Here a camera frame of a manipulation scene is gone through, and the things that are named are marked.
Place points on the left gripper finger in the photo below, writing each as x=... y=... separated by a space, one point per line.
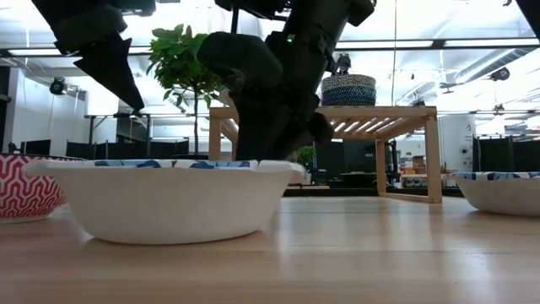
x=114 y=67

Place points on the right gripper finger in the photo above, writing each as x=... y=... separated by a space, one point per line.
x=261 y=135

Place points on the yellow inside blue outside bowl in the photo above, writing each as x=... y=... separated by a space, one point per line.
x=348 y=98

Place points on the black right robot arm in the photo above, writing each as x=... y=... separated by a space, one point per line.
x=308 y=55

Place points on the slatted wooden shelf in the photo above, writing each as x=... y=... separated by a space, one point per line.
x=379 y=112

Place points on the small green background plant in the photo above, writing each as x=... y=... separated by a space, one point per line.
x=306 y=155

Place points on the long ceiling strip light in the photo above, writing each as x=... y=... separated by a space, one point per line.
x=34 y=51
x=493 y=41
x=381 y=43

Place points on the green plant in black pot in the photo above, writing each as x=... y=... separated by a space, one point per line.
x=177 y=59

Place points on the black partition panel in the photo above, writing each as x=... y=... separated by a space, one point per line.
x=506 y=154
x=126 y=150

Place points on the cluttered background workbench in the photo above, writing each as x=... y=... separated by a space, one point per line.
x=426 y=177

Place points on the navy inside red outside bowl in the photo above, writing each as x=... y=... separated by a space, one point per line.
x=25 y=190

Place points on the black ceiling-mounted camera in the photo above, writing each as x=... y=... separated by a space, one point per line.
x=500 y=74
x=343 y=63
x=58 y=85

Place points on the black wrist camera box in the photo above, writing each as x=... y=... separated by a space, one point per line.
x=236 y=59

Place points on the silver spiral ceiling duct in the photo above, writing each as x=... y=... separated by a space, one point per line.
x=493 y=63

